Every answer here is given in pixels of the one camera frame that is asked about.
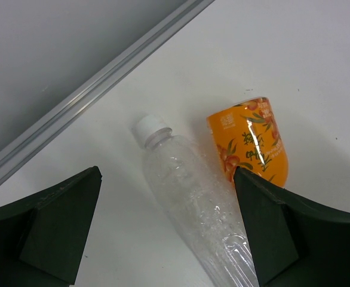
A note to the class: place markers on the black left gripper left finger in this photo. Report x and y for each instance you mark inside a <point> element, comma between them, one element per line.
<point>43,236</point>

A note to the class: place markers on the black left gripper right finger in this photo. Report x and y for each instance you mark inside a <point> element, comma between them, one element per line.
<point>294,241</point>

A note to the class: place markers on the aluminium table edge rail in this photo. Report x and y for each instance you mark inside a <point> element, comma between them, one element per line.
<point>29,143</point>

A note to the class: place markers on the clear white cap bottle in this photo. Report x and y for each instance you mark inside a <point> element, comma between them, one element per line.
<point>202,207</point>

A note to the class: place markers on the orange juice bottle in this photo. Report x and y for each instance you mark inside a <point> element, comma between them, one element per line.
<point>246,135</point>

